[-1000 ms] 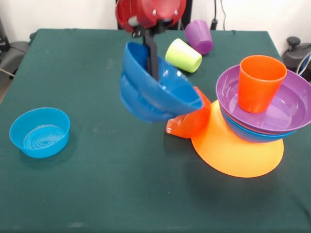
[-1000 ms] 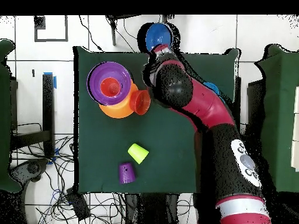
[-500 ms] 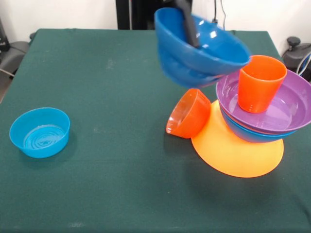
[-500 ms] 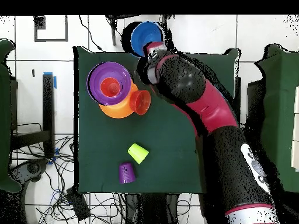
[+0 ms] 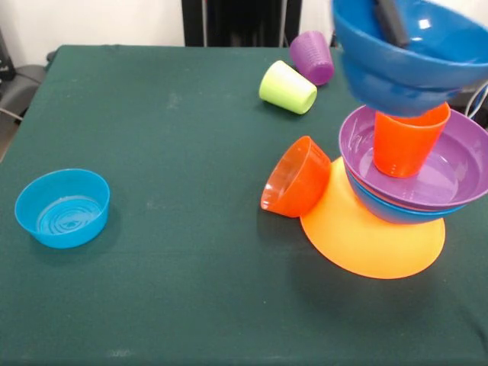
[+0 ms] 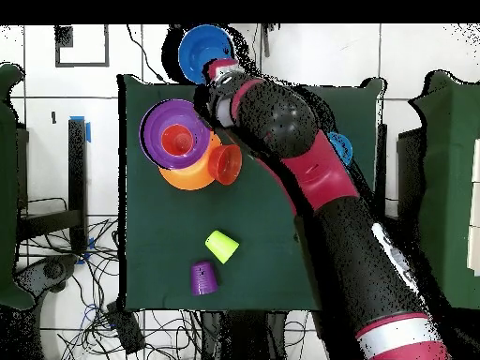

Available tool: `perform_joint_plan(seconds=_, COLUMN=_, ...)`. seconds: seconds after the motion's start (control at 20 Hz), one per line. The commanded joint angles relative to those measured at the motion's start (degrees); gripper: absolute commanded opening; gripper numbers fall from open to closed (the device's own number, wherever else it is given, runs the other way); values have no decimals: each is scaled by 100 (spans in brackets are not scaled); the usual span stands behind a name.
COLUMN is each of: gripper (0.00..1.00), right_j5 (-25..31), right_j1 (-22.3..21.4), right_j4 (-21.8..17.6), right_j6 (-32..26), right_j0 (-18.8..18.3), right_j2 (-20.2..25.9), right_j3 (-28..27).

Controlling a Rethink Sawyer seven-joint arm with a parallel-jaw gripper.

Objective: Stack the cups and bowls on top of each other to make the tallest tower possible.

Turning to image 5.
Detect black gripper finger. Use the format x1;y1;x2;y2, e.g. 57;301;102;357
371;0;410;49

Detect dark blue bowl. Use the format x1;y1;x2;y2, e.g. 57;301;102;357
330;0;488;117

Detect orange cup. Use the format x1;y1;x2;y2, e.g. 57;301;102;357
372;101;452;178

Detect green cup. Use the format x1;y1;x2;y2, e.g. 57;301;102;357
258;59;318;115

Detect purple bowl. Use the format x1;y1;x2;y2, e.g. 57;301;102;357
338;104;488;210

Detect small orange bowl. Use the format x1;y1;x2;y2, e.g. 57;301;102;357
260;136;332;219

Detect large light blue bowl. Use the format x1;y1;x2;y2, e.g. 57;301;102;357
345;163;474;224

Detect large yellow-orange bowl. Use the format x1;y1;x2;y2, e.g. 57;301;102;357
300;156;447;280

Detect purple cup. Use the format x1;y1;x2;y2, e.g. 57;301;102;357
289;30;336;87

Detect dark green tablecloth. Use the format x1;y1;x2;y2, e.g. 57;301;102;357
0;44;488;366

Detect flat-bottomed light blue bowl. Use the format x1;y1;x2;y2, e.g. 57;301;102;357
14;168;111;249

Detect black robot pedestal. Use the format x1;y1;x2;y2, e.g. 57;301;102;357
181;0;302;49

